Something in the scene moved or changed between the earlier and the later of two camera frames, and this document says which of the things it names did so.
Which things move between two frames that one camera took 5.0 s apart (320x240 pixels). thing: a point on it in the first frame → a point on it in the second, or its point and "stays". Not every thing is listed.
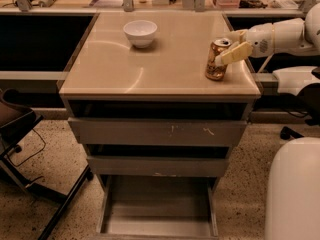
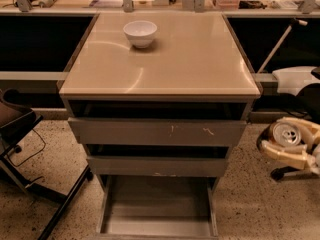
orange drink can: [214, 71] → [285, 133]
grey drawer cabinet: [158, 99] stays
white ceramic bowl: [140, 32] stays
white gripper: [260, 39] → [316, 149]
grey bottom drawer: [157, 207] stays
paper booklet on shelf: [103, 2] stays
